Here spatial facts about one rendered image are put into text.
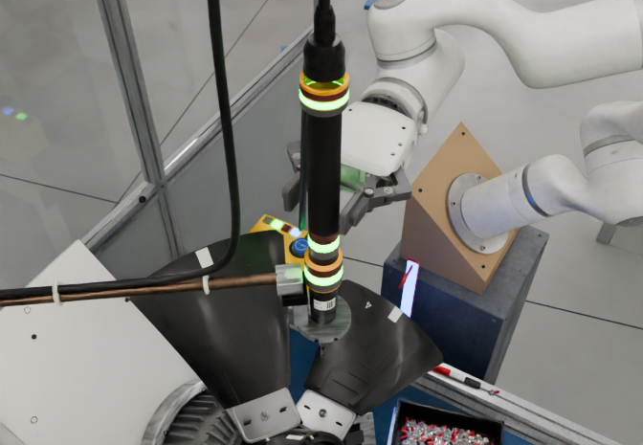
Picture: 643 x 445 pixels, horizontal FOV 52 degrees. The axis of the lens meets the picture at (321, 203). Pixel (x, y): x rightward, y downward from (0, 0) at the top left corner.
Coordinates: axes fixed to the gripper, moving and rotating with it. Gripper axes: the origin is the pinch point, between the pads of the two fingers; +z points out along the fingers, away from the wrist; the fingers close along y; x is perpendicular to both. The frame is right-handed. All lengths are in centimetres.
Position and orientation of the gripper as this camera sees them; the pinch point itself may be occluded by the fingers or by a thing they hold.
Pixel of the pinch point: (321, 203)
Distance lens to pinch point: 69.7
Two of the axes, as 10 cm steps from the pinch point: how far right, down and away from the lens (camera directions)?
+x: 0.0, -6.9, -7.2
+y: -8.7, -3.5, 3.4
